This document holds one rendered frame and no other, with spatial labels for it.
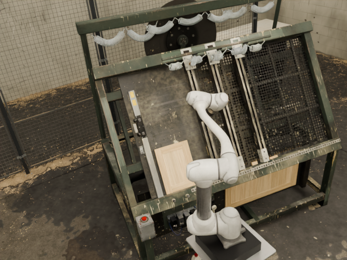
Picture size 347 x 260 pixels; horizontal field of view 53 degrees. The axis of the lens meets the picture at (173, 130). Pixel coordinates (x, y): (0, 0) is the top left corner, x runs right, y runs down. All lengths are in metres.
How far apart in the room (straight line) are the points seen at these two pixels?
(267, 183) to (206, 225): 1.50
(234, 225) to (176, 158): 0.84
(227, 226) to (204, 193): 0.42
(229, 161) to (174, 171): 1.02
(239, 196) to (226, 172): 1.68
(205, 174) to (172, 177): 1.01
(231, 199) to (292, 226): 0.75
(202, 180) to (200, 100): 0.57
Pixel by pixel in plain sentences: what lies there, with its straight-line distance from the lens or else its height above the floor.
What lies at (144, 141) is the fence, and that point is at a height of 1.32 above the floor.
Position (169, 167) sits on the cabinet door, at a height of 1.07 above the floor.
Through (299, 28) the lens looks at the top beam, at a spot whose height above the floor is 1.90.
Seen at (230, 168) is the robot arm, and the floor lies 1.65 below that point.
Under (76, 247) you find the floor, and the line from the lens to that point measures 4.08.
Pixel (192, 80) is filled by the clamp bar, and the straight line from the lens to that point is 3.17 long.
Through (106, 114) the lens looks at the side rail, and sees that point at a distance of 2.96.
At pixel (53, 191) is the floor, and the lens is 4.87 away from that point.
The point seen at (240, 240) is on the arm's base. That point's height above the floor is 0.86.
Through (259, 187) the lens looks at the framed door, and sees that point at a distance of 3.88.
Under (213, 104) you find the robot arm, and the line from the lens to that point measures 2.46.
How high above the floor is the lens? 2.98
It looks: 32 degrees down
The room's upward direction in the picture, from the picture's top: 5 degrees counter-clockwise
